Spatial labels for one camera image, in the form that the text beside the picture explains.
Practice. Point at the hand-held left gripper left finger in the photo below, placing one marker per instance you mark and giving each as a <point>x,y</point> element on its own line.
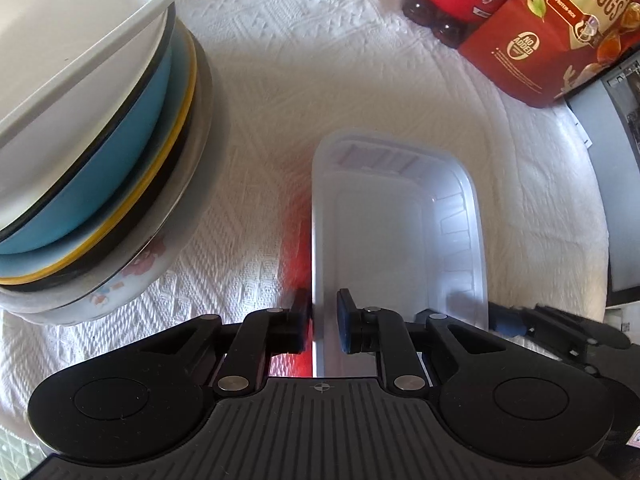
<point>301,320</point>

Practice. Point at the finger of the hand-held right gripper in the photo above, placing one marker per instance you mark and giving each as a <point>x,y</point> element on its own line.
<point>507,321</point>

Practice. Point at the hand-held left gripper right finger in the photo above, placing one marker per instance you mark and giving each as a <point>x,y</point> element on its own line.
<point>345,321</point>

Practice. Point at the white rectangular plastic container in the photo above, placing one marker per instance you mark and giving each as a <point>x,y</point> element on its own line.
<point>390,230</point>

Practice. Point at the blue bowl with white inside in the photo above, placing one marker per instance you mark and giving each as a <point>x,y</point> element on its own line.
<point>100,185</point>

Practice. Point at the white floral ceramic bowl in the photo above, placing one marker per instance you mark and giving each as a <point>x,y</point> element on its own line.
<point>125,280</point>

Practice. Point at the open computer case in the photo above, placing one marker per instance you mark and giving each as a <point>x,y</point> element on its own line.
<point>615,160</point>

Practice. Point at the white textured cloth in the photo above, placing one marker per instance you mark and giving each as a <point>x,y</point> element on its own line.
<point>260,110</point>

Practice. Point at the stainless steel bowl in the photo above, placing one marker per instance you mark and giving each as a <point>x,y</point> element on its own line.
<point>198,120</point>

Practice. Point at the yellow-rimmed bowl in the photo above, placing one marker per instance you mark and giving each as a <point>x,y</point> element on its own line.
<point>50,262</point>

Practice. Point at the red snack bag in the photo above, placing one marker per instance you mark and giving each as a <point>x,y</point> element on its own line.
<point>530,50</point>

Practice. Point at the white round plastic bowl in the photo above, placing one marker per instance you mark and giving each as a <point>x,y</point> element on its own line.
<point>75,35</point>

